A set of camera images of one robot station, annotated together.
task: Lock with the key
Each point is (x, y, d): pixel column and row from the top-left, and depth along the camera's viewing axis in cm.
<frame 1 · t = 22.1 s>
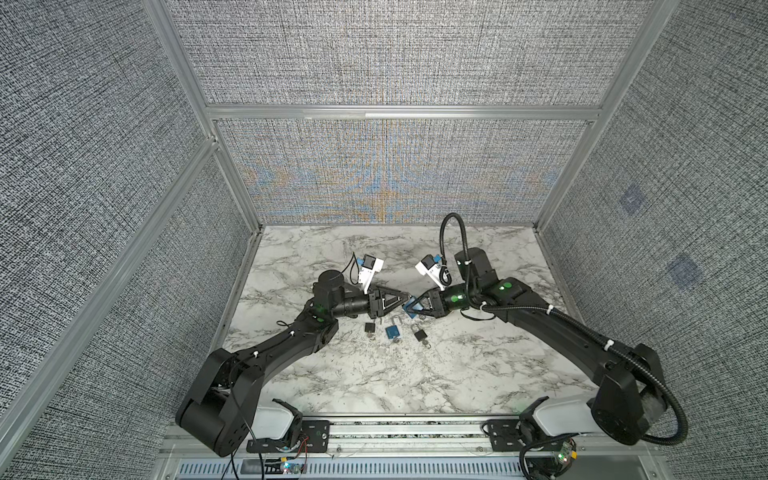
left hand: (404, 300, 73), fingers open
right hand: (410, 306, 75), fingers closed
blue padlock centre: (392, 331, 92), point 2 cm above the table
black padlock lower right: (420, 334, 92), on the table

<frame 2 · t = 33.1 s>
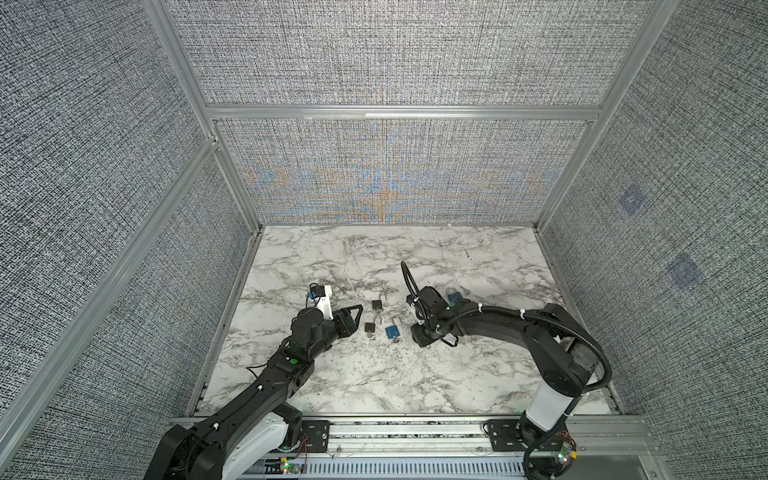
left hand: (358, 310, 81), fingers open
right hand: (417, 334, 92), fingers open
black padlock upper: (377, 305, 99), on the table
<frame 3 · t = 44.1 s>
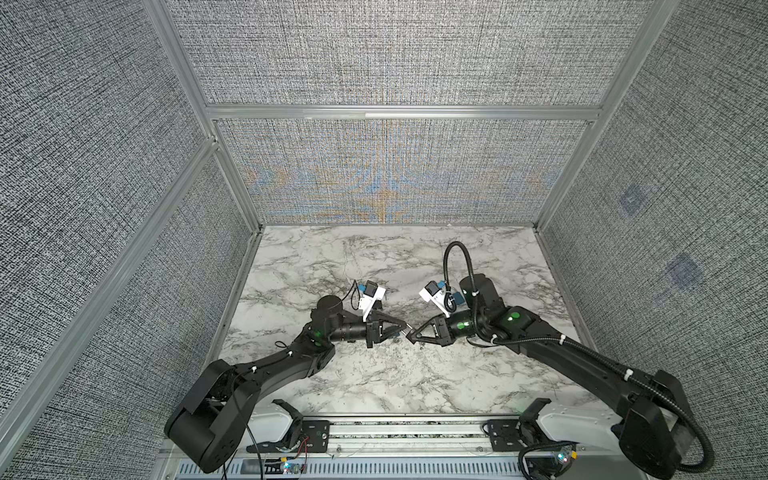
left hand: (403, 331, 72), fingers closed
right hand: (413, 335, 72), fingers closed
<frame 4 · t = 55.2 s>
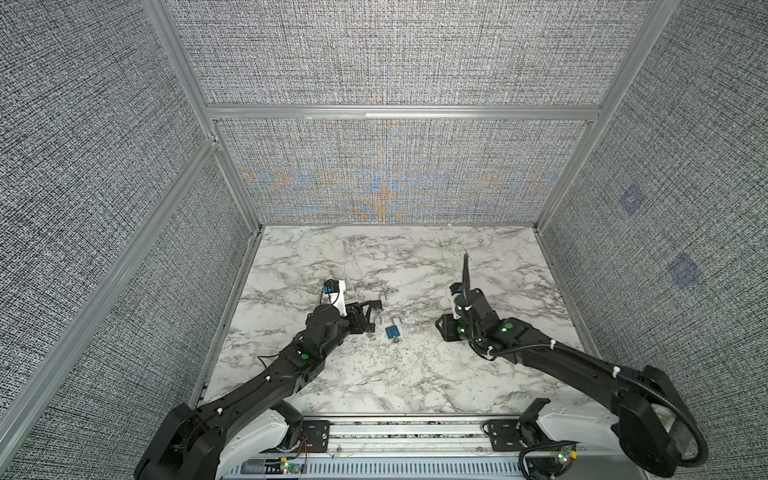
left hand: (368, 304, 81), fingers open
right hand: (440, 321, 84), fingers open
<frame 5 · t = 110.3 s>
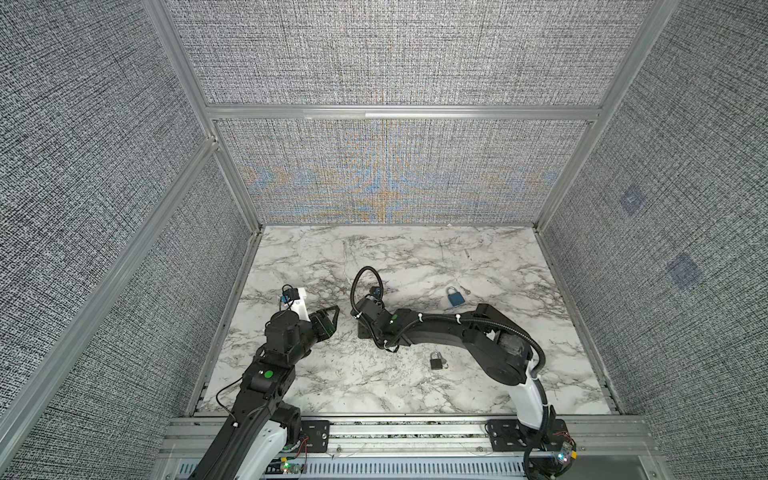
left hand: (335, 310, 78), fingers open
right hand: (361, 325, 93), fingers open
blue padlock far right: (455, 298, 101), on the table
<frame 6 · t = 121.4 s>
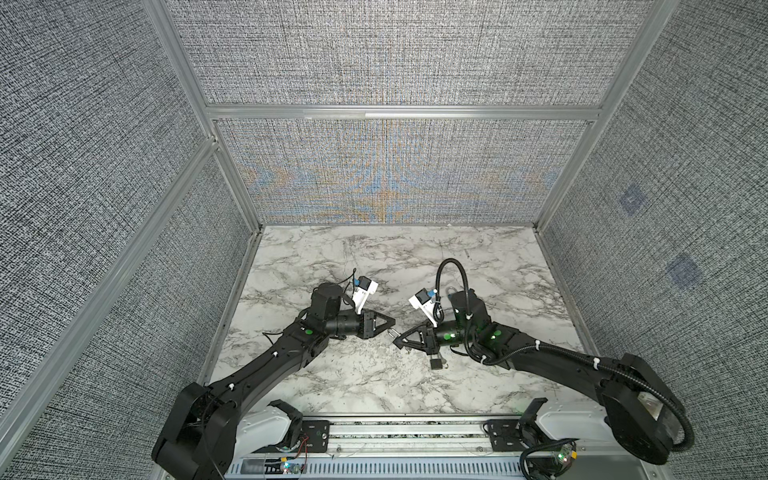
left hand: (392, 324, 75), fingers closed
right hand: (399, 340, 73), fingers closed
